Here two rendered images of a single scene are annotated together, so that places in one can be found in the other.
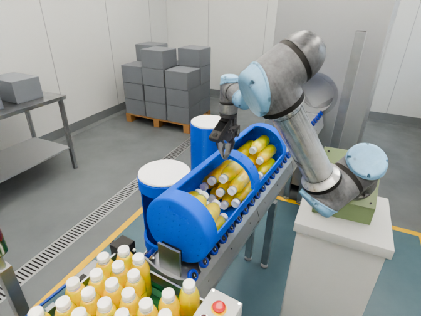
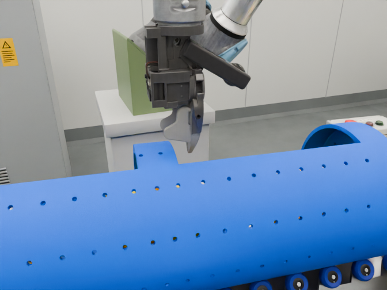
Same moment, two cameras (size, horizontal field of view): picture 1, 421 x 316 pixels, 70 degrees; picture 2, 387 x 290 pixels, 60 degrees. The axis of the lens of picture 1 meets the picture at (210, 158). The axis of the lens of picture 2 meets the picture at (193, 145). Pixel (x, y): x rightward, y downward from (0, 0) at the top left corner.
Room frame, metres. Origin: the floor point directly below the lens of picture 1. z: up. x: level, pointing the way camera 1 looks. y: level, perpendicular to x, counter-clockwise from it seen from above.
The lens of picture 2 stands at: (1.52, 0.32, 1.49)
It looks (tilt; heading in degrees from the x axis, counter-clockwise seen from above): 26 degrees down; 227
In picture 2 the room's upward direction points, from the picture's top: straight up
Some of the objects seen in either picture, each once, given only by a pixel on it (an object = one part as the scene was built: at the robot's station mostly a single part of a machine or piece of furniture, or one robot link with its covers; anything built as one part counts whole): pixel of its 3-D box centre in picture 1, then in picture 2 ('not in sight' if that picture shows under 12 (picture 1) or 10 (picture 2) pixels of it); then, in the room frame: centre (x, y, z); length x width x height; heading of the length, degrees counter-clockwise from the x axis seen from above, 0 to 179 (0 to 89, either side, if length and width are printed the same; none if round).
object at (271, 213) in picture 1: (268, 235); not in sight; (1.68, -0.44, 0.31); 0.06 x 0.06 x 0.63; 60
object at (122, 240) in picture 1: (124, 252); not in sight; (0.87, 0.34, 0.95); 0.10 x 0.07 x 0.10; 60
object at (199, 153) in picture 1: (208, 172); not in sight; (2.13, 0.02, 0.59); 0.28 x 0.28 x 0.88
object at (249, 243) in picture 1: (250, 229); not in sight; (1.75, -0.32, 0.31); 0.06 x 0.06 x 0.63; 60
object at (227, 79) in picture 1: (229, 89); not in sight; (1.18, -0.07, 1.54); 0.09 x 0.08 x 0.11; 22
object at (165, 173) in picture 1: (164, 172); not in sight; (1.37, 0.24, 1.03); 0.28 x 0.28 x 0.01
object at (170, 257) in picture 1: (170, 258); not in sight; (0.81, 0.14, 0.99); 0.10 x 0.02 x 0.12; 60
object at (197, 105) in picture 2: not in sight; (194, 106); (1.18, -0.04, 1.32); 0.05 x 0.02 x 0.09; 60
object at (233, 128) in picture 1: (228, 125); (175, 65); (1.19, -0.07, 1.38); 0.09 x 0.08 x 0.12; 150
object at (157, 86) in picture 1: (167, 84); not in sight; (4.87, 0.73, 0.59); 1.20 x 0.80 x 1.19; 66
